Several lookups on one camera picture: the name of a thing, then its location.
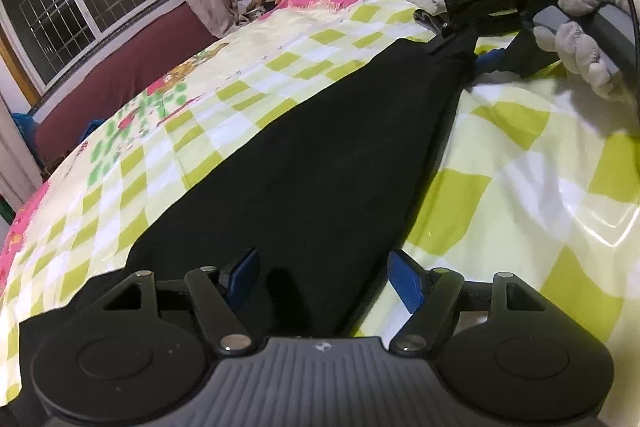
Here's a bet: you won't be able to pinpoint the checked printed bed sheet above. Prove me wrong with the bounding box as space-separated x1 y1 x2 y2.
0 0 640 408

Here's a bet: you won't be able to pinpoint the blue plastic bag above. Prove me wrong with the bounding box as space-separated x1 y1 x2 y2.
12 112 39 138

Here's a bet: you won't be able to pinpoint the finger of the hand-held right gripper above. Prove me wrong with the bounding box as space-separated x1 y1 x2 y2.
427 29 478 58
474 32 566 80

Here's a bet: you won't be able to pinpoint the person's right hand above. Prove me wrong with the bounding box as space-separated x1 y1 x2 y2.
532 0 640 102

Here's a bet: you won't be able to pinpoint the black pants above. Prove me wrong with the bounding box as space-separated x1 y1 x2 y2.
12 38 476 427

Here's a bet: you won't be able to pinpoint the maroon window bench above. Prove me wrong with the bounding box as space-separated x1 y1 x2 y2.
32 2 222 168

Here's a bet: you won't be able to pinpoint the folded dark clothes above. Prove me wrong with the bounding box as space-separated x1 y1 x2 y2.
415 9 449 34

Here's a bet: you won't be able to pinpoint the pile of clutter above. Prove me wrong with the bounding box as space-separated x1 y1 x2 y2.
235 0 282 16

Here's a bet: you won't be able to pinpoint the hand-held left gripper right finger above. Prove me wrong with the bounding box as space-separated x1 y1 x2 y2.
387 249 548 355

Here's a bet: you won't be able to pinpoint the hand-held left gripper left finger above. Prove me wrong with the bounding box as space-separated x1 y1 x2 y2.
102 248 261 355

